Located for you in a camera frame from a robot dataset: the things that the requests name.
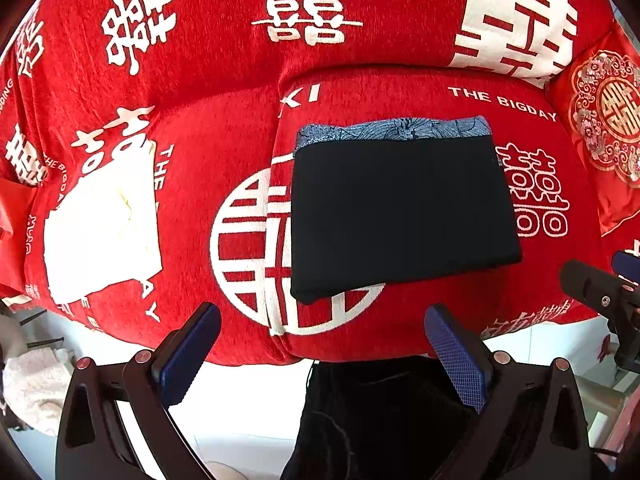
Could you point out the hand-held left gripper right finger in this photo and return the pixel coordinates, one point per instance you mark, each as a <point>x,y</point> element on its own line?
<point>457,360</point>

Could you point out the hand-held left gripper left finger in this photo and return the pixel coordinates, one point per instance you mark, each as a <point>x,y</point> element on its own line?
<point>190,355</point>

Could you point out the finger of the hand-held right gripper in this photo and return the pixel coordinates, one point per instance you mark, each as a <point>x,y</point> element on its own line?
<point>627,265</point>
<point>590,285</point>

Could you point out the black pants with blue waistband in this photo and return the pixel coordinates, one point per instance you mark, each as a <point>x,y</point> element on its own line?
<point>400,210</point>

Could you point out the person's dark clothing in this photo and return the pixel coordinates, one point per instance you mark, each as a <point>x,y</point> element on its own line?
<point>390,420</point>

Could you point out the red embroidered cushion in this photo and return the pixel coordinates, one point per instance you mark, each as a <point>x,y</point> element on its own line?
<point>607,130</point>

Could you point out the cream white cloth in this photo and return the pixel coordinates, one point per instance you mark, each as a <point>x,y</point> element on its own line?
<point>100,240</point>

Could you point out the white fluffy cloth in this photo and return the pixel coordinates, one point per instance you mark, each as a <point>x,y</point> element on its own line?
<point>35,385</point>

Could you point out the red glossy bag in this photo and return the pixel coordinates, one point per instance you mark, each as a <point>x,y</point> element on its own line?
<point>12,240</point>

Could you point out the red printed blanket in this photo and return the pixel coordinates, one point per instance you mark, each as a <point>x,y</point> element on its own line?
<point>210,100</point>

